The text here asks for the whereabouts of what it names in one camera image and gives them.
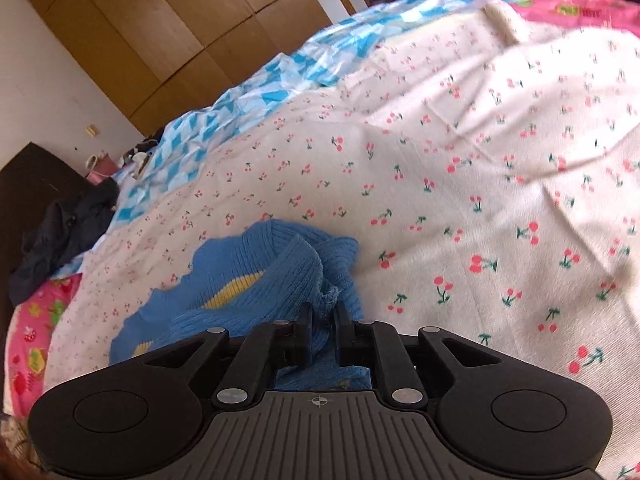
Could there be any blue white geometric quilt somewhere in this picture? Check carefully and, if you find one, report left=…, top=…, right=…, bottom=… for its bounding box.
left=50, top=0, right=538, bottom=281

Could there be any pink basket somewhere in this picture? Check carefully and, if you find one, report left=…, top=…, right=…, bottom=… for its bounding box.
left=85, top=152, right=121, bottom=186

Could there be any wooden wardrobe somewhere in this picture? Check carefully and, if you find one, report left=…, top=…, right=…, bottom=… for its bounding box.
left=22, top=0, right=371, bottom=136

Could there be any pink strawberry print bedding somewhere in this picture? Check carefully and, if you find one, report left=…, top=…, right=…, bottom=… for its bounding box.
left=7, top=0, right=640, bottom=417

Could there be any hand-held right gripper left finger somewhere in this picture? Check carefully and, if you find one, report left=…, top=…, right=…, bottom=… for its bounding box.
left=142, top=305, right=315, bottom=408

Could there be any blue knit sweater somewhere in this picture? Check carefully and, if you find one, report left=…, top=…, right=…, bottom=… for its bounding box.
left=109, top=219, right=373, bottom=391

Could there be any cherry print bed sheet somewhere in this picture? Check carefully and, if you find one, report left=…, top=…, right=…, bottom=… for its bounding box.
left=45, top=0, right=640, bottom=480

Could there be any beige striped knitted cloth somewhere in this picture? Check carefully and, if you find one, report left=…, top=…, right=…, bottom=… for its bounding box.
left=0, top=416, right=31, bottom=461

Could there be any black and white cloth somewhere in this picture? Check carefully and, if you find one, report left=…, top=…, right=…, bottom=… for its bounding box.
left=122, top=137, right=163, bottom=178

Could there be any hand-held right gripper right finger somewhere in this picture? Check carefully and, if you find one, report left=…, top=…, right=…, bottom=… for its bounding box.
left=334, top=302, right=501, bottom=406

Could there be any dark navy clothing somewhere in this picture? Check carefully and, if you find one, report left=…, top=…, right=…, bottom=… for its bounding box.
left=9, top=177, right=121, bottom=306

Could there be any dark wooden headboard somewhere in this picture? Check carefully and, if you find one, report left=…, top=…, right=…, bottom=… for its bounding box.
left=0, top=142, right=93, bottom=351

